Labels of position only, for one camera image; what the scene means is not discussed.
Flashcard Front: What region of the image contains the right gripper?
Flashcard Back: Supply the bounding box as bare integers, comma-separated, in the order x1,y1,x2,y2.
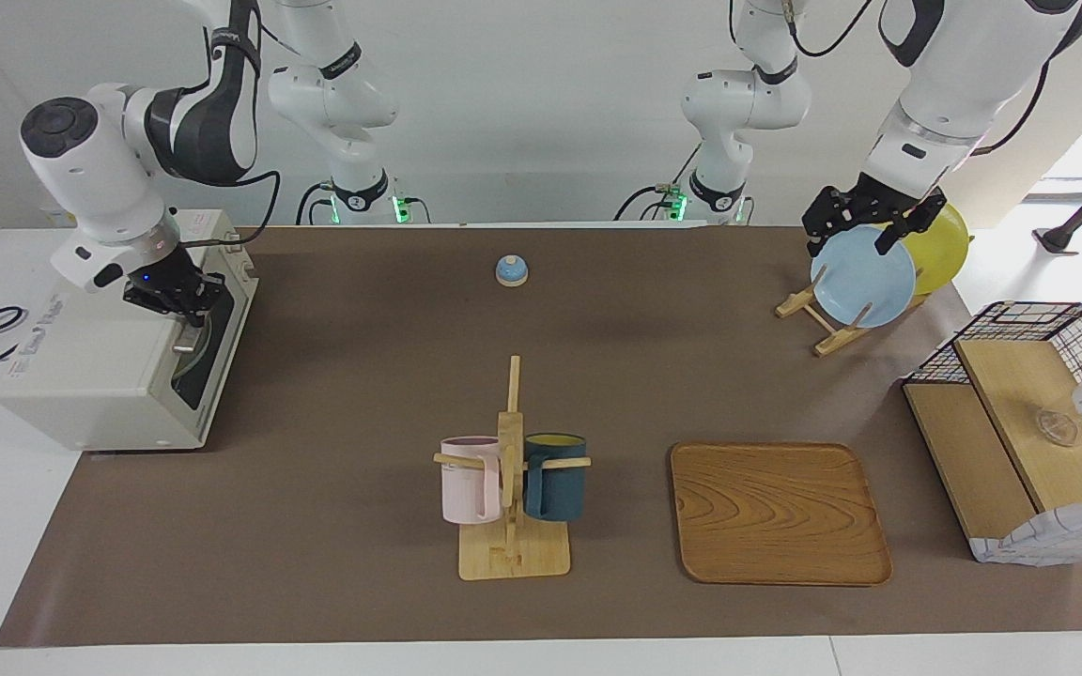
123,246,227,329

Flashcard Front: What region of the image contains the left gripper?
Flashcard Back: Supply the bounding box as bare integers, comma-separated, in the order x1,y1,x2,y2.
803,173,949,257

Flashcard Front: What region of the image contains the white toaster oven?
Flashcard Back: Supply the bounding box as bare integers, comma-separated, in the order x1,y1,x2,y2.
0,208,258,453

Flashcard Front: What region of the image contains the light blue plate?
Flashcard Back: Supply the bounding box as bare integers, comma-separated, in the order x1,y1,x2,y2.
810,225,919,330

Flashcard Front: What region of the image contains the yellow plate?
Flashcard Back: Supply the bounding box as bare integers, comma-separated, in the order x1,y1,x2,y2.
896,202,971,298

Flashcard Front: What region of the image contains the wooden plate rack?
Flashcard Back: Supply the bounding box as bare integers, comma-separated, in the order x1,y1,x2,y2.
775,266,929,359

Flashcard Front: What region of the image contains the small clear glass object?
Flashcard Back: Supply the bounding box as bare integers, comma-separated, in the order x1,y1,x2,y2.
1037,409,1080,448

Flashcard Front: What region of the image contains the wooden tray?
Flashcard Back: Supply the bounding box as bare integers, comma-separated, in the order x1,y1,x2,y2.
669,441,894,588

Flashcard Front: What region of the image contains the pink mug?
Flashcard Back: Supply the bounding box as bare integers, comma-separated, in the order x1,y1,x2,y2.
440,436,503,526

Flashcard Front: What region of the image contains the wooden mug holder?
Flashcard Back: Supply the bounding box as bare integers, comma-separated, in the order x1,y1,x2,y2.
433,355,593,582

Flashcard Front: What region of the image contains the dark teal mug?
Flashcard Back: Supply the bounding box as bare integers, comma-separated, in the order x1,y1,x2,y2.
522,432,588,524

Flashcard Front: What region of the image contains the wire rack with wooden shelves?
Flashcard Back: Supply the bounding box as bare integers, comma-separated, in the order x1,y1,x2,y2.
901,300,1082,568

